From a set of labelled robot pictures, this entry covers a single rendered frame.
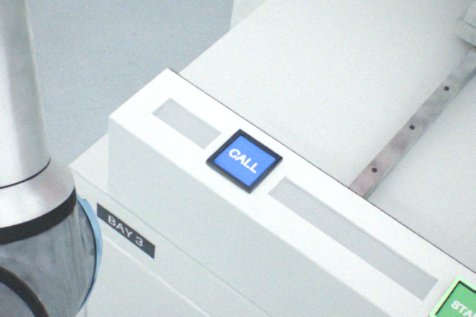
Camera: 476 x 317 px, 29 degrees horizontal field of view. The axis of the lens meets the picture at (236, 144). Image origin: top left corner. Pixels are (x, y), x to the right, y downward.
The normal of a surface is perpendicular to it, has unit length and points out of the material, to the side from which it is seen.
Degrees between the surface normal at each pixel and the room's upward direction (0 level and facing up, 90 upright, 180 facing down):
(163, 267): 90
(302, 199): 0
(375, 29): 0
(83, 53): 0
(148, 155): 90
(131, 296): 90
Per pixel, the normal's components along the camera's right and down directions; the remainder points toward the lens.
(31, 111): 0.92, 0.12
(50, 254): 0.77, 0.22
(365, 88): 0.11, -0.62
